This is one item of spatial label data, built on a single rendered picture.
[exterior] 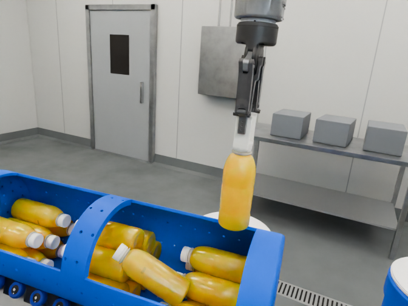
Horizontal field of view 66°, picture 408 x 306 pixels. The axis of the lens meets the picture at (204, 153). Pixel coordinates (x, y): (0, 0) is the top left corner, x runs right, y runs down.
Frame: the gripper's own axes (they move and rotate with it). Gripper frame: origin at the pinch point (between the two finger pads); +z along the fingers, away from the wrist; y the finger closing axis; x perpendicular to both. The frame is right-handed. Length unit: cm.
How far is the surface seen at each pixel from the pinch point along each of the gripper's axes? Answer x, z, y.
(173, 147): 170, 120, 340
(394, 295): -42, 46, 27
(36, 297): 48, 50, -11
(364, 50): -51, -30, 315
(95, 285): 26.2, 36.1, -14.0
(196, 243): 12.9, 38.1, 13.7
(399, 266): -44, 42, 36
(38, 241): 52, 38, -5
